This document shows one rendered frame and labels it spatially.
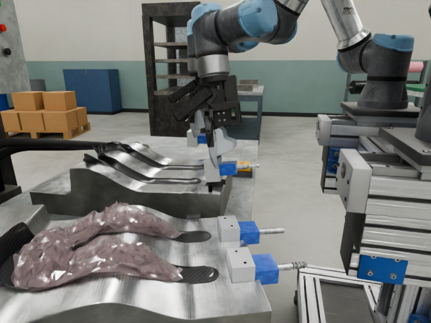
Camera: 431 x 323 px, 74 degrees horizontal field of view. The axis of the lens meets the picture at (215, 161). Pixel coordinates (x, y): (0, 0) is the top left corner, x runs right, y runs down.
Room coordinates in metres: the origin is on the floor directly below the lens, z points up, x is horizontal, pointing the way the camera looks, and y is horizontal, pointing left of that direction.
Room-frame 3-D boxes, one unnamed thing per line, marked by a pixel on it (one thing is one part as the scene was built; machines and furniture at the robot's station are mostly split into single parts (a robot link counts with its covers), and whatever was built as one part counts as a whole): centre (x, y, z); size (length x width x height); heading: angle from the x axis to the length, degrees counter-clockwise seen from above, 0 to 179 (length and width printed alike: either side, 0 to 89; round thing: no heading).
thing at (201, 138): (0.97, 0.03, 0.93); 0.13 x 0.05 x 0.05; 81
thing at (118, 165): (0.75, 0.20, 0.92); 0.35 x 0.16 x 0.09; 81
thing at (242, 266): (0.39, -0.09, 0.85); 0.13 x 0.05 x 0.05; 98
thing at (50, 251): (0.41, 0.19, 0.90); 0.26 x 0.18 x 0.08; 98
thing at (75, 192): (0.77, 0.21, 0.87); 0.50 x 0.26 x 0.14; 81
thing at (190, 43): (0.97, 0.05, 1.25); 0.09 x 0.08 x 0.11; 104
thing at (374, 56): (1.00, -0.57, 1.20); 0.13 x 0.12 x 0.14; 14
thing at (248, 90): (5.30, -0.51, 0.46); 1.90 x 0.70 x 0.92; 170
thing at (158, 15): (5.49, 0.53, 1.03); 1.54 x 0.94 x 2.06; 170
